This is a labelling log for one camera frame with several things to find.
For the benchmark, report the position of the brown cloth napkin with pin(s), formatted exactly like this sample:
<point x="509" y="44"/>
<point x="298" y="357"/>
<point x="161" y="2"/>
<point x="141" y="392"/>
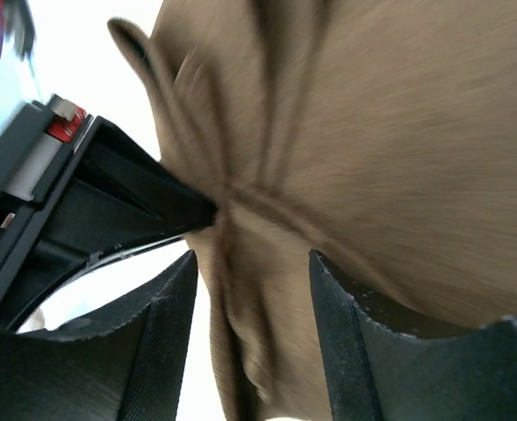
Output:
<point x="381" y="133"/>

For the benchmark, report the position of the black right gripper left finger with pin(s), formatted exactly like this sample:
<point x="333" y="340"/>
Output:
<point x="123" y="361"/>

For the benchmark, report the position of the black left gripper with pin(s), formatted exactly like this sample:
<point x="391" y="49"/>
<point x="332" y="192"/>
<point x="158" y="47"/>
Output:
<point x="74" y="186"/>

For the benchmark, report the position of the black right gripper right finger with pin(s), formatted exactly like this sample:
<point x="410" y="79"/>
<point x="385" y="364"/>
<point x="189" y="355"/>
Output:
<point x="384" y="361"/>

